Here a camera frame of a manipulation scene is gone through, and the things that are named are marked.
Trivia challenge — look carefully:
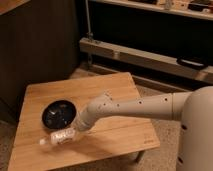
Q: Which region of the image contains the beige cylindrical gripper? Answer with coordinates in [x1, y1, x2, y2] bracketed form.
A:
[72, 116, 94, 132]

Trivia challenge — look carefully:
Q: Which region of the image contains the clear plastic bottle white label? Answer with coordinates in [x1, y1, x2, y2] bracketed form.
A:
[39, 128, 83, 146]

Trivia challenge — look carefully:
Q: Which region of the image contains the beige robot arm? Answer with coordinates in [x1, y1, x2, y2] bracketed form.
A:
[74, 86, 213, 171]

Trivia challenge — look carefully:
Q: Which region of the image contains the black ceramic bowl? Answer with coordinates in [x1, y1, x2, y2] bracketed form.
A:
[42, 100, 77, 129]

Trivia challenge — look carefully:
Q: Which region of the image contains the wooden table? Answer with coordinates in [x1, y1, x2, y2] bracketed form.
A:
[8, 72, 160, 171]

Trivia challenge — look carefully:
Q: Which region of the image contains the vertical metal pole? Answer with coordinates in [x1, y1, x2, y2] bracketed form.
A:
[85, 0, 93, 66]

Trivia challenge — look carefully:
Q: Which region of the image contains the grey metal beam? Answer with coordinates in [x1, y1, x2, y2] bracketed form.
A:
[79, 38, 213, 84]

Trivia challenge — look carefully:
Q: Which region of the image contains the black handle on beam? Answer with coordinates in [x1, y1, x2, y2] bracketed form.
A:
[176, 57, 213, 70]

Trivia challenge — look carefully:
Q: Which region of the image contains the wooden wall shelf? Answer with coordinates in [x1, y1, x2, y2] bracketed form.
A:
[91, 0, 213, 21]

